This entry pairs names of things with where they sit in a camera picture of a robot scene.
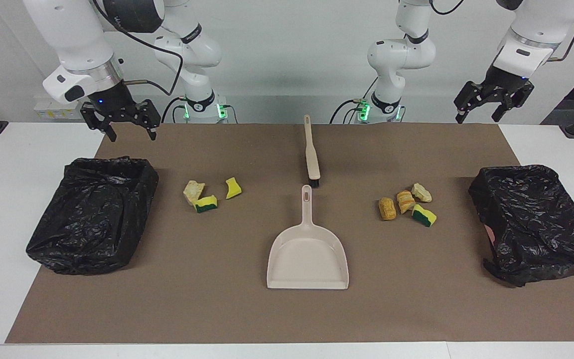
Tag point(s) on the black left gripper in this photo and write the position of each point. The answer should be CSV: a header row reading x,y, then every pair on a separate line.
x,y
501,85

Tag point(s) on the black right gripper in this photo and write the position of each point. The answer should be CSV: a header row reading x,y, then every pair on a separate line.
x,y
115,104

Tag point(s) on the yellow green sponge piece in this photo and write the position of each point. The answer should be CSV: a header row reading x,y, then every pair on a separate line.
x,y
206,202
424,215

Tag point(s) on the yellow sponge wedge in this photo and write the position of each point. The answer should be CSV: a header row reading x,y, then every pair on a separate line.
x,y
233,189

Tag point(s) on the brown bread roll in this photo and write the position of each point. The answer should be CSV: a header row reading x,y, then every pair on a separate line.
x,y
387,209

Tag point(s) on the beige brush black bristles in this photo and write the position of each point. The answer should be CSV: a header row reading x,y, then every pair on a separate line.
x,y
311,154

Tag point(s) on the beige plastic dustpan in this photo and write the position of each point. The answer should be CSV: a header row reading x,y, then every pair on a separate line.
x,y
307,259

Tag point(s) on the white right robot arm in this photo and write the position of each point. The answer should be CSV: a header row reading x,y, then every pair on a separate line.
x,y
77,40

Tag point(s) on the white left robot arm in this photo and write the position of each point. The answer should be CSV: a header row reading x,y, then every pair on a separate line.
x,y
396,55

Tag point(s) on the black trash bag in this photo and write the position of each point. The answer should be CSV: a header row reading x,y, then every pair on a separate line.
x,y
531,224
92,224

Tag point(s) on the pink plastic bin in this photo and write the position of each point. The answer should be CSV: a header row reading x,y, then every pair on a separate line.
x,y
490,234

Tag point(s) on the brown table mat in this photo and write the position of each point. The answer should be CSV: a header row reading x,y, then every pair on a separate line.
x,y
287,314

